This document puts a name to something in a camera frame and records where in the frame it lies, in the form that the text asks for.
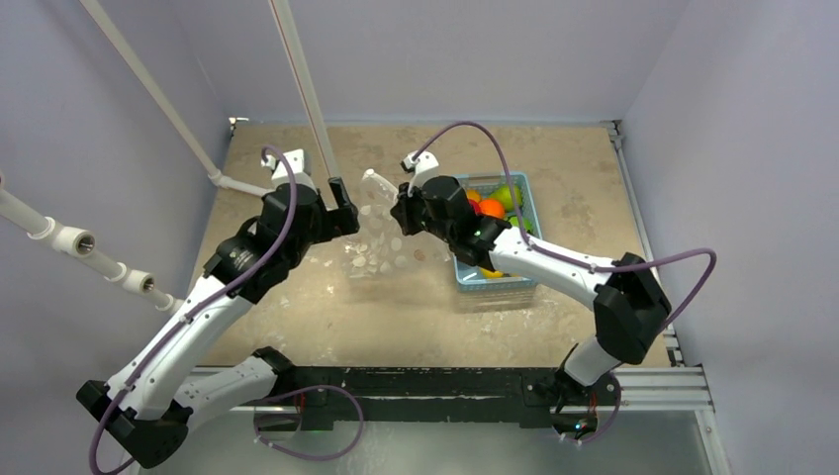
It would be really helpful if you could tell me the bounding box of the white vertical pole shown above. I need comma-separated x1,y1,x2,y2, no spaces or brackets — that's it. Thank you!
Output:
269,0,341,178

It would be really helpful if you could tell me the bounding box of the yellow lemon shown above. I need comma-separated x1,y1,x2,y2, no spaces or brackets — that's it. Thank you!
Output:
479,267,508,280

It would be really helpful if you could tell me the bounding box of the smooth red apple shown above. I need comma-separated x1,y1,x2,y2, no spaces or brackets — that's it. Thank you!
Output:
468,199,483,216

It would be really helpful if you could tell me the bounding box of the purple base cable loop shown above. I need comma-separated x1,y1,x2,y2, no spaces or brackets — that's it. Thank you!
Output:
251,384,366,463

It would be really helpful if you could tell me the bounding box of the green pear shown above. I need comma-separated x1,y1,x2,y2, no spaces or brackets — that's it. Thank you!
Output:
489,185,523,213

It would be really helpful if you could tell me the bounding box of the yellow mango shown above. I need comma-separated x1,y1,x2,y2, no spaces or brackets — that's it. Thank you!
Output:
466,189,482,203

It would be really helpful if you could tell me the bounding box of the aluminium frame rail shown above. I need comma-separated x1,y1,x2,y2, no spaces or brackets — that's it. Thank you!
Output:
606,120,732,475

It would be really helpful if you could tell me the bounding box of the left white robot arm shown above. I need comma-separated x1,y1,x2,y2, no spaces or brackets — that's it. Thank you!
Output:
76,178,359,474

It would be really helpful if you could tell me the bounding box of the orange fruit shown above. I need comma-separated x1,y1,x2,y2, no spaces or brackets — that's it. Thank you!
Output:
478,199,507,220

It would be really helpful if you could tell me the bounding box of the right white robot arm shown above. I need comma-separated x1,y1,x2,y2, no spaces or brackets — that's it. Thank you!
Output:
391,176,672,403

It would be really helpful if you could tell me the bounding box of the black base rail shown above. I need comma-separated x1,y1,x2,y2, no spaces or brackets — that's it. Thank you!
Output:
252,346,619,432

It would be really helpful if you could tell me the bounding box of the clear dotted zip bag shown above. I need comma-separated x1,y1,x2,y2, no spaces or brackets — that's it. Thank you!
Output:
341,168,451,279

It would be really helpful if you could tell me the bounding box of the green striped melon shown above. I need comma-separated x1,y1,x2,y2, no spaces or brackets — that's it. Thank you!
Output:
507,215,534,235

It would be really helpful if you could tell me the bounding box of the wrist white camera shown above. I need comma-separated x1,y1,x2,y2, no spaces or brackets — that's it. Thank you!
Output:
261,146,317,190
401,150,439,197

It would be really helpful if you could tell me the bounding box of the light blue plastic basket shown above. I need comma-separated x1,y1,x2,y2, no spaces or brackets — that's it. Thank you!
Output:
454,171,543,293

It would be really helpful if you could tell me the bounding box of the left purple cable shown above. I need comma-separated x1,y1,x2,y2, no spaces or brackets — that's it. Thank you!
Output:
88,144,300,475

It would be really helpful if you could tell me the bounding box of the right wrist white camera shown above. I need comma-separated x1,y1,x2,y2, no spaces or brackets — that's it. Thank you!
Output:
401,150,439,197

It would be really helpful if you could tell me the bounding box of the white pvc pipe frame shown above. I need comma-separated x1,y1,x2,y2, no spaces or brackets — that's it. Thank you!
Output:
0,171,185,315

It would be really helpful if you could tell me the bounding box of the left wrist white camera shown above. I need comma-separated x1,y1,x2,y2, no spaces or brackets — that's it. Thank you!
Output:
261,146,317,190

